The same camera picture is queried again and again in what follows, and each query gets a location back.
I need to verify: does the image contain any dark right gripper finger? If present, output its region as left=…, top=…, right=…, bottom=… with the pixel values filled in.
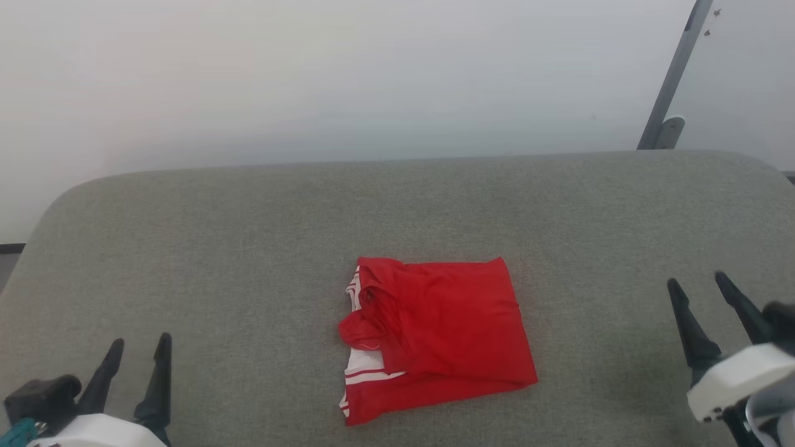
left=667, top=278, right=725, bottom=383
left=714, top=271, right=775, bottom=346

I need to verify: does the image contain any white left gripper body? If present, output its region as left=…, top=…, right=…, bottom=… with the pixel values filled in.
left=28, top=413, right=169, bottom=447

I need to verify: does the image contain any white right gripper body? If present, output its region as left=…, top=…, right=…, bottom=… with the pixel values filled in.
left=686, top=343, right=795, bottom=423

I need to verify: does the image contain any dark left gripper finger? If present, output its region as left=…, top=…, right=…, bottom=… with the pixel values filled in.
left=134, top=333, right=173, bottom=445
left=76, top=338, right=125, bottom=416

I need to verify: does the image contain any red and white shirt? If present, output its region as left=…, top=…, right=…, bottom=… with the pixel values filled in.
left=337, top=256, right=538, bottom=427

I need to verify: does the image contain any grey fabric sofa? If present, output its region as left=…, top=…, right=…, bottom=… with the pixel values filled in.
left=0, top=150, right=795, bottom=447

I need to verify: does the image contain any grey metal pole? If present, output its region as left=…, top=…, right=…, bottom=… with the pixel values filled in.
left=637, top=0, right=715, bottom=150

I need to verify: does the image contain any teal left camera connector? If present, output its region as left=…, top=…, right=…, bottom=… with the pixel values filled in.
left=0, top=418, right=39, bottom=447

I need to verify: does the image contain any grey metal pole bracket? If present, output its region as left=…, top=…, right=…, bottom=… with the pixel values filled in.
left=653, top=116, right=686, bottom=150

